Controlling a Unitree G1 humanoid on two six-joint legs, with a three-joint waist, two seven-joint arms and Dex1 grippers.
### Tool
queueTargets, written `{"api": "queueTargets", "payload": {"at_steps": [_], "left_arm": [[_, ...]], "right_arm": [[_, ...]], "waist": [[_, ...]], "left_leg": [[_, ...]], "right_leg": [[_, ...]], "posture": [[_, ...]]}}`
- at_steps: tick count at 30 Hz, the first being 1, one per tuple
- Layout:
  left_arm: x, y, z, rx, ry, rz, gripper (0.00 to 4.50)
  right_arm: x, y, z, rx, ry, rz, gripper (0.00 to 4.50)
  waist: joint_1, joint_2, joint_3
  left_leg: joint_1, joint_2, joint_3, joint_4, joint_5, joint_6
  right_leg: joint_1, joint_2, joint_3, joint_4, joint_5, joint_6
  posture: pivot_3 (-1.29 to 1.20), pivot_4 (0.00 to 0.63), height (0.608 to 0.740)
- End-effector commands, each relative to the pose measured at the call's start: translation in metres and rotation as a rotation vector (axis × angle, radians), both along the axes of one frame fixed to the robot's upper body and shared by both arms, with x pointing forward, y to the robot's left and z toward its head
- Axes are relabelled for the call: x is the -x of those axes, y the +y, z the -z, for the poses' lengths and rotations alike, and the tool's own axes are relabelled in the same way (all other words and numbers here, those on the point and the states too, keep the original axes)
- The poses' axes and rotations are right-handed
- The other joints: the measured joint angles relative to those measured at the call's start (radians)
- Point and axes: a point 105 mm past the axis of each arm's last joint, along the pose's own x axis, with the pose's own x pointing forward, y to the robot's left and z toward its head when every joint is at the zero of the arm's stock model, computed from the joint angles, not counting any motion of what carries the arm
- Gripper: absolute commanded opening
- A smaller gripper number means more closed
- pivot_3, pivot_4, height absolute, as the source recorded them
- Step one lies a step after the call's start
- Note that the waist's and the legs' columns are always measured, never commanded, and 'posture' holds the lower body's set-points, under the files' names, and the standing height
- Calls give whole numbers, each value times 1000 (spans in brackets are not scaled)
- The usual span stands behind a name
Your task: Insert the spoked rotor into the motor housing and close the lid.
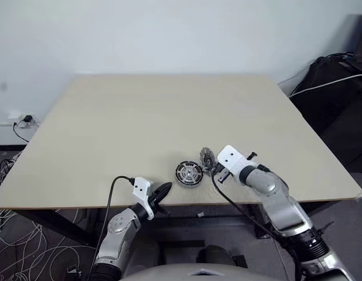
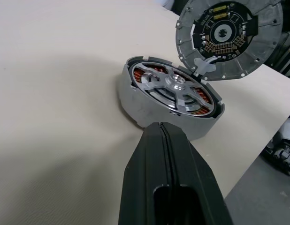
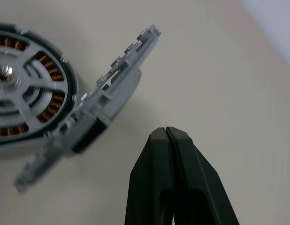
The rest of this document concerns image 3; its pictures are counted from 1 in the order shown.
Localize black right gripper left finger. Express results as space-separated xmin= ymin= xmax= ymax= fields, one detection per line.
xmin=125 ymin=127 xmax=184 ymax=225

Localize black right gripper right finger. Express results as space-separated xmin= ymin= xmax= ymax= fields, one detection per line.
xmin=166 ymin=126 xmax=241 ymax=225

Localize grey toothed motor end cover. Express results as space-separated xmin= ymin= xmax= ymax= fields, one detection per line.
xmin=13 ymin=23 xmax=162 ymax=193

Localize grey motor housing copper windings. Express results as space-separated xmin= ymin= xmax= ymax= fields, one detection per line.
xmin=0 ymin=22 xmax=79 ymax=151

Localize black rimmed silver spoked rotor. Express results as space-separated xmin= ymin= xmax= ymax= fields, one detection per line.
xmin=0 ymin=30 xmax=77 ymax=144

